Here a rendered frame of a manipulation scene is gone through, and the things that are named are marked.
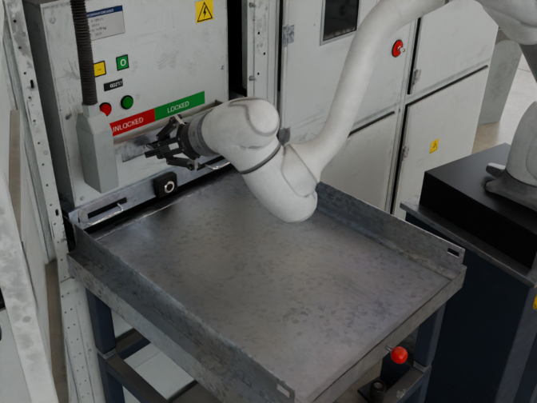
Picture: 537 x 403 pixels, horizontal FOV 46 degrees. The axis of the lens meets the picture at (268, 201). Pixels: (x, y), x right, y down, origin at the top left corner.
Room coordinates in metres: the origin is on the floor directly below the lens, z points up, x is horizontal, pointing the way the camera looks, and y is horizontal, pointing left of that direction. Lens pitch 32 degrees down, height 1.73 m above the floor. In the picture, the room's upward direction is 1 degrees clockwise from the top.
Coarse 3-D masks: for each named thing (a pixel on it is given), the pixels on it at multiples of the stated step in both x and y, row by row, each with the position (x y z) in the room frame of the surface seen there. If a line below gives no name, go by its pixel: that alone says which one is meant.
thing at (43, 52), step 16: (32, 0) 1.27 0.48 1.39; (48, 0) 1.28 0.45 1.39; (64, 0) 1.27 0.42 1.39; (32, 16) 1.26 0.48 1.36; (32, 32) 1.27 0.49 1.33; (32, 48) 1.28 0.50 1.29; (48, 48) 1.23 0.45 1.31; (48, 64) 1.24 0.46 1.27; (48, 80) 1.25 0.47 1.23; (48, 96) 1.26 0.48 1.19; (48, 112) 1.27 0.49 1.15; (48, 128) 1.28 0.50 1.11; (64, 144) 1.23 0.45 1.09; (64, 160) 1.24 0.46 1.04; (64, 176) 1.25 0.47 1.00; (64, 192) 1.26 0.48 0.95
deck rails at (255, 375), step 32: (320, 192) 1.39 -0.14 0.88; (352, 224) 1.30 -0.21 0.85; (384, 224) 1.25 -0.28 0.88; (96, 256) 1.12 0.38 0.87; (416, 256) 1.17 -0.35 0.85; (448, 256) 1.13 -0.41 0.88; (128, 288) 1.04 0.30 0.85; (160, 288) 0.96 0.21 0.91; (192, 320) 0.89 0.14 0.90; (224, 352) 0.83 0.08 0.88; (256, 384) 0.77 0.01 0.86
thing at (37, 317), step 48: (0, 0) 1.01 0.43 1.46; (0, 48) 0.83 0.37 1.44; (0, 96) 0.97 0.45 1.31; (0, 144) 0.82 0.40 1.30; (0, 192) 0.55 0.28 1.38; (0, 240) 0.55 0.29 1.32; (0, 288) 0.58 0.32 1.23; (48, 288) 1.04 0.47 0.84; (0, 336) 0.57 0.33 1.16; (48, 336) 0.87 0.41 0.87; (48, 384) 0.55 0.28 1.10
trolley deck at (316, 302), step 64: (128, 256) 1.15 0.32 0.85; (192, 256) 1.16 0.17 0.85; (256, 256) 1.16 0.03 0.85; (320, 256) 1.17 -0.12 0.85; (384, 256) 1.17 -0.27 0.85; (128, 320) 0.99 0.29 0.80; (256, 320) 0.95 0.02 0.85; (320, 320) 0.95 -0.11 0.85; (384, 320) 0.96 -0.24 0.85; (320, 384) 0.79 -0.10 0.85
